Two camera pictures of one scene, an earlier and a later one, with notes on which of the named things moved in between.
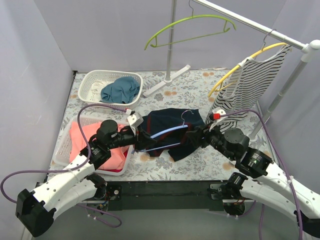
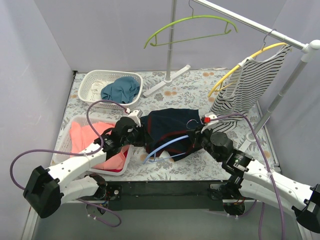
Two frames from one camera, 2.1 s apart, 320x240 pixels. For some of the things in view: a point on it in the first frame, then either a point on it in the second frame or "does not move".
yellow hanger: [215, 88] does not move
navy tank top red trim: [167, 128] does not move
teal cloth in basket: [122, 90] does not move
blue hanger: [166, 132] -> [167, 143]
